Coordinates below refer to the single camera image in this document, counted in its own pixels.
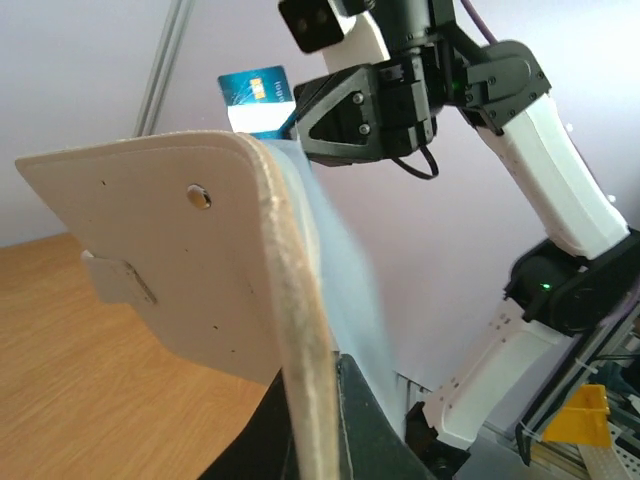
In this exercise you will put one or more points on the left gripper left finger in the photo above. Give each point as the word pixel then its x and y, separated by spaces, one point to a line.
pixel 265 448

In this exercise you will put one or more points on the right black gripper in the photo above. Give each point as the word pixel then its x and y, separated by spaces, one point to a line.
pixel 371 112

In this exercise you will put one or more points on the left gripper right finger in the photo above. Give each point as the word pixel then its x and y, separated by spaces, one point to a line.
pixel 369 447

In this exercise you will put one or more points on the beige card holder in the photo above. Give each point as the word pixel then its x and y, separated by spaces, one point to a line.
pixel 229 250

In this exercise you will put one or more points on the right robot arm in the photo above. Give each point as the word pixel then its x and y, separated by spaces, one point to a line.
pixel 590 257

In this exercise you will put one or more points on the blue credit card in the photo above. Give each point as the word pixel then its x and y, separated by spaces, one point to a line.
pixel 259 102

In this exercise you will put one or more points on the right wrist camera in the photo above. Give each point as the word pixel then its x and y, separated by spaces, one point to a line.
pixel 345 33

